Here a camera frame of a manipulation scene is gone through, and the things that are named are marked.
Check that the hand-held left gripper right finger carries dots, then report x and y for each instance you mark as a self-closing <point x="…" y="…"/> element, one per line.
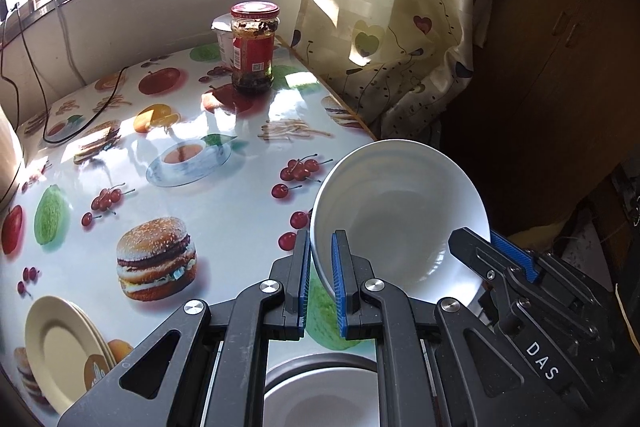
<point x="340" y="292"/>

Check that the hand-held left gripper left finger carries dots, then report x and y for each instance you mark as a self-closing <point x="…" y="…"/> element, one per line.
<point x="303" y="292"/>

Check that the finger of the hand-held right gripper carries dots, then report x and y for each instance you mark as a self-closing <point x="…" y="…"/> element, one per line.
<point x="480" y="252"/>
<point x="520" y="259"/>

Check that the steel basin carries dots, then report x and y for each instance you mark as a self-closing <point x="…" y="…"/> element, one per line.
<point x="320" y="361"/>

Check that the white bowl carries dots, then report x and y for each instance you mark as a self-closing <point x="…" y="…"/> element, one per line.
<point x="320" y="402"/>
<point x="400" y="207"/>

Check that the beige plate brown patch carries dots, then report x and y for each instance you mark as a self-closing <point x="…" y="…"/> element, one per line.
<point x="60" y="347"/>
<point x="107" y="342"/>

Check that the food printed tablecloth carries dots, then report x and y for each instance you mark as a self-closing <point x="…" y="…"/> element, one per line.
<point x="225" y="207"/>

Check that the brown wooden cabinet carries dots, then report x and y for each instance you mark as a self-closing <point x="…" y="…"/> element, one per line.
<point x="560" y="57"/>

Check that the glass jar red label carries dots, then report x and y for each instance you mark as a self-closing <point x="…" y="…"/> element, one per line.
<point x="252" y="52"/>

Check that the white yoghurt cup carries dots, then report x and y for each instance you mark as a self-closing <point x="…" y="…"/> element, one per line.
<point x="222" y="42"/>

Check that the cream patterned curtain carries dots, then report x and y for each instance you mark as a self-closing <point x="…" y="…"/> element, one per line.
<point x="380" y="7"/>

